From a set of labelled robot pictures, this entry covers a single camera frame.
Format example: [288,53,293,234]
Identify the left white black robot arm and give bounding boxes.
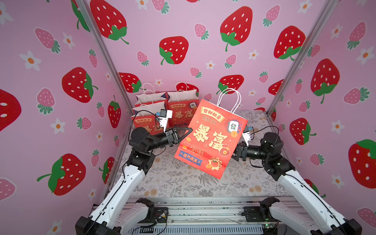
[75,127,193,235]

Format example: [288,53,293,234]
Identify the red paper bag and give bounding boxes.
[135,83,168,107]
[174,88,248,179]
[132,102,165,135]
[167,82,199,127]

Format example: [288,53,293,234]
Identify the right aluminium frame post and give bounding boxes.
[266,0,338,118]

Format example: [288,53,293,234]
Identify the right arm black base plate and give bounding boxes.
[241,206,278,222]

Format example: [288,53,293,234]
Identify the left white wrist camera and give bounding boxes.
[157,109,172,132]

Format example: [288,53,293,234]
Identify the left aluminium frame post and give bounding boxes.
[77,0,133,113]

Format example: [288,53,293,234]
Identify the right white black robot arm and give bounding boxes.
[232,131,362,235]

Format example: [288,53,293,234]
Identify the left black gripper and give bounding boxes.
[143,129,189,156]

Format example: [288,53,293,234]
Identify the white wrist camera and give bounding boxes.
[242,126,255,146]
[157,109,172,132]

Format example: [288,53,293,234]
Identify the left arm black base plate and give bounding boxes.
[136,207,169,224]

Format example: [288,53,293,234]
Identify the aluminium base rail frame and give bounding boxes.
[85,196,334,235]

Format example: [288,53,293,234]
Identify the aluminium frame post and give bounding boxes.
[77,0,133,113]
[266,0,338,118]

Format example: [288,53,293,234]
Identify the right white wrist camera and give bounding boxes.
[242,126,255,146]

